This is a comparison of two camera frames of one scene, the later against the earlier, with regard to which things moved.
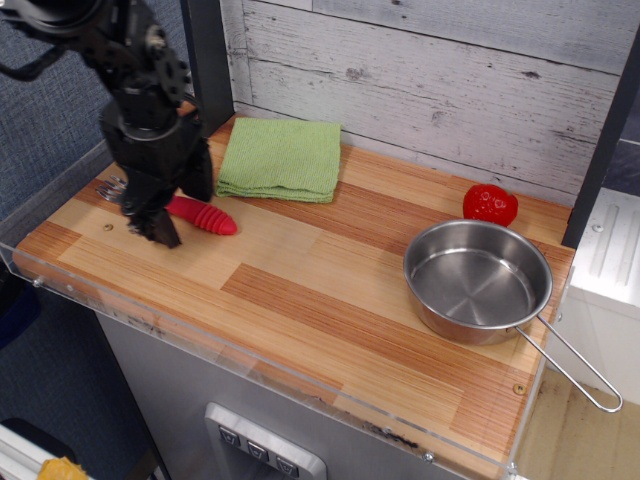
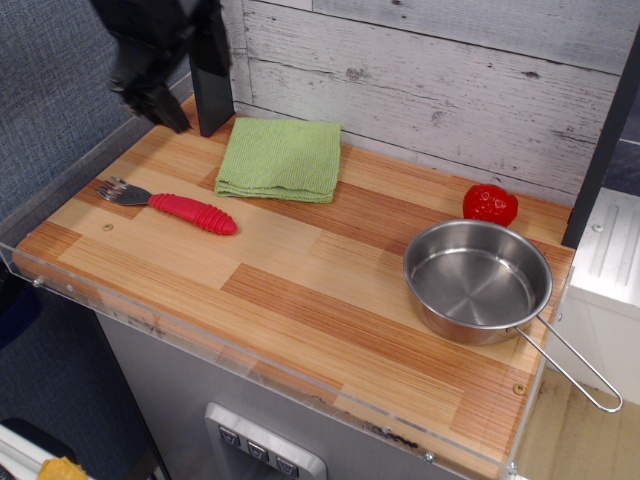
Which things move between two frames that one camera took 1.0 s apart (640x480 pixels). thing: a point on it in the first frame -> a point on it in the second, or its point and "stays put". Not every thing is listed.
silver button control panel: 239,448 stays put
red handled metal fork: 205,216 stays put
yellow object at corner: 61,469 stays put
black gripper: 156,168 -> 150,35
